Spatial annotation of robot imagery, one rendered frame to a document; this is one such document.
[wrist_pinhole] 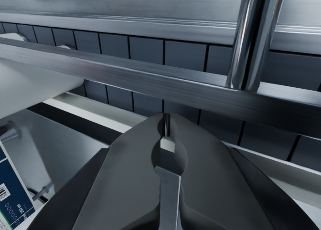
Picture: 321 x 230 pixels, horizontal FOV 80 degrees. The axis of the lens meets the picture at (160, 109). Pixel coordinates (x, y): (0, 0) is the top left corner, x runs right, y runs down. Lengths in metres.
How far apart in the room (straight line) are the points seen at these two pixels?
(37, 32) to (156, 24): 0.18
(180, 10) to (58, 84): 0.15
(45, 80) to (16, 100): 0.03
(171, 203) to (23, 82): 0.22
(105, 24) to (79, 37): 0.04
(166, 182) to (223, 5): 0.20
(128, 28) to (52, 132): 0.27
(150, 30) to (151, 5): 0.06
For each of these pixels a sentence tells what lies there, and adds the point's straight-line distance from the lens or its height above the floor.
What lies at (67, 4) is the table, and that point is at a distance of 0.33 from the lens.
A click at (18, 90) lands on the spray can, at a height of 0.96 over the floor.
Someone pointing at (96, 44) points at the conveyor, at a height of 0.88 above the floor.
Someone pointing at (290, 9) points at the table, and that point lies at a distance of 0.20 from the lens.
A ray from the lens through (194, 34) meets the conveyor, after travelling 0.16.
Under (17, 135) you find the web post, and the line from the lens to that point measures 0.54.
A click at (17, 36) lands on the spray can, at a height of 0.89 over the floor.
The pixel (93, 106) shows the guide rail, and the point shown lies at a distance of 0.23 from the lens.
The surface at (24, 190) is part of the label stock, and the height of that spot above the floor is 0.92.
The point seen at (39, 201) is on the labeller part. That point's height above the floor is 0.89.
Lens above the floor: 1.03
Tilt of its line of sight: 49 degrees down
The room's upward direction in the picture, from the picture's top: 131 degrees counter-clockwise
